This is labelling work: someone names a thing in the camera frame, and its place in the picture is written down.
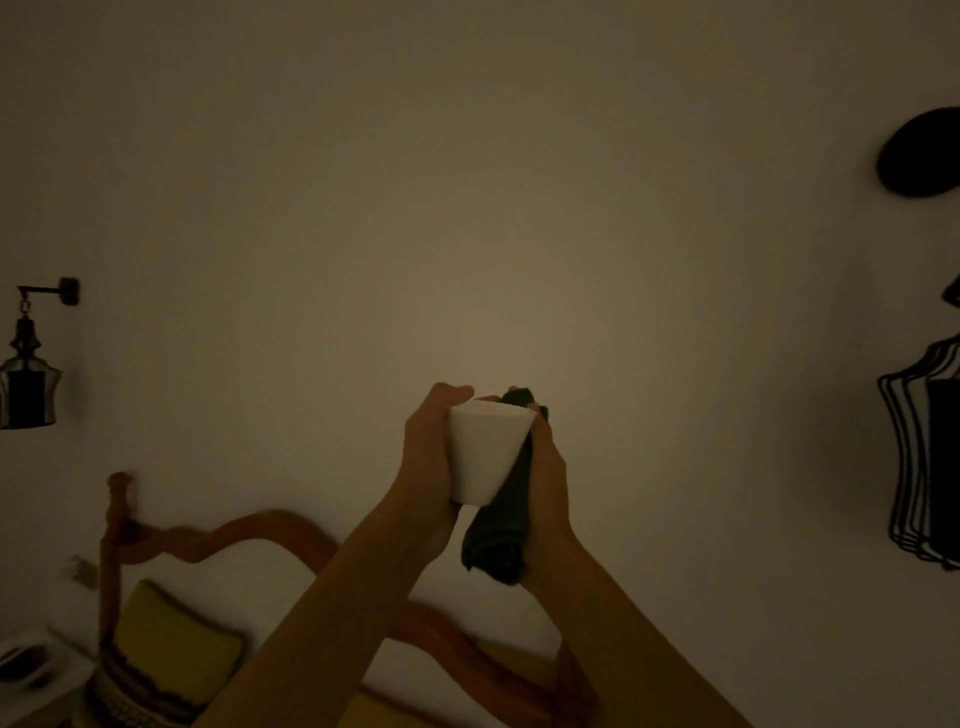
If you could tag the person's right hand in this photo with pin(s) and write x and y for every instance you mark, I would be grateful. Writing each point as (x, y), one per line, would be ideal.
(546, 517)

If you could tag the person's left hand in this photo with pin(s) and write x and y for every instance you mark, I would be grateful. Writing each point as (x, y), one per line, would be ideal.
(424, 472)

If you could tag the person's right thumb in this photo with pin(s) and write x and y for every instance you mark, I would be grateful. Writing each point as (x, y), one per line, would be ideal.
(537, 427)

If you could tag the person's left thumb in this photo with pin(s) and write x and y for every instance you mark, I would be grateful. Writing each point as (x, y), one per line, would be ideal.
(444, 401)

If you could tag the white lamp shade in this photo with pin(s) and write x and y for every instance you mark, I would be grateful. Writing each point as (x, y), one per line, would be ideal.
(484, 452)

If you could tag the dark green cloth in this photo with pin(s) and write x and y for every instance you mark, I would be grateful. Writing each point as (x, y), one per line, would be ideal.
(501, 517)

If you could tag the person's left forearm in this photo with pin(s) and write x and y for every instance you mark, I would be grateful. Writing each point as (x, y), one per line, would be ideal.
(315, 637)

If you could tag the person's right forearm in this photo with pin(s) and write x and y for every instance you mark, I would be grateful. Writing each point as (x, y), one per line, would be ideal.
(630, 652)

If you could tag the orange wooden headboard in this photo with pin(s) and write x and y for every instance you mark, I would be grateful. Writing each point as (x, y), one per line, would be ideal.
(262, 536)

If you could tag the yellow pillow with knit trim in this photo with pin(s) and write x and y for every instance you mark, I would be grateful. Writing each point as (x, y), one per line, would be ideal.
(161, 656)

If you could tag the white bedside table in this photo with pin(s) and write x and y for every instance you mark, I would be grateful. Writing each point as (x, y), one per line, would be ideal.
(37, 675)

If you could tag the black hanging wall lantern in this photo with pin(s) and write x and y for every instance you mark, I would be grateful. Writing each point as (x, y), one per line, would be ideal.
(28, 367)

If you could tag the black round wall mount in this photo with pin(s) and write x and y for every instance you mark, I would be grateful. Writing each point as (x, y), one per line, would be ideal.
(919, 154)

